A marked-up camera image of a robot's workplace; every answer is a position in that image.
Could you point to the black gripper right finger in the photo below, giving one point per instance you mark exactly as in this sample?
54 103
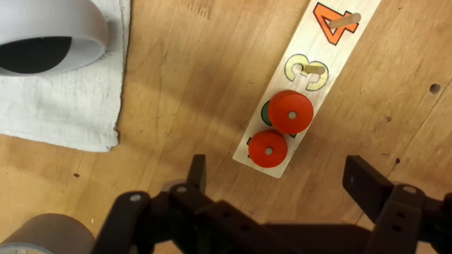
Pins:
366 186

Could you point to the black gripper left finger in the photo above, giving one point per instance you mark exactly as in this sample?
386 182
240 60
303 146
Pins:
197 175

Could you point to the orange disc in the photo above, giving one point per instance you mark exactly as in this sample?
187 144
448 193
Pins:
267 148
290 111

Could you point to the wooden peg rack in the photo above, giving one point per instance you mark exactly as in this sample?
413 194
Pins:
319 48

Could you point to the white cloth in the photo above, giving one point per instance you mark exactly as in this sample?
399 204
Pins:
78 108

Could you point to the grey tape roll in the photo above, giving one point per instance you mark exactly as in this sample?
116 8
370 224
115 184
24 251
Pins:
50 232

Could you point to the white round speaker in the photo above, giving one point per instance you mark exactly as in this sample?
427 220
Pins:
40 36

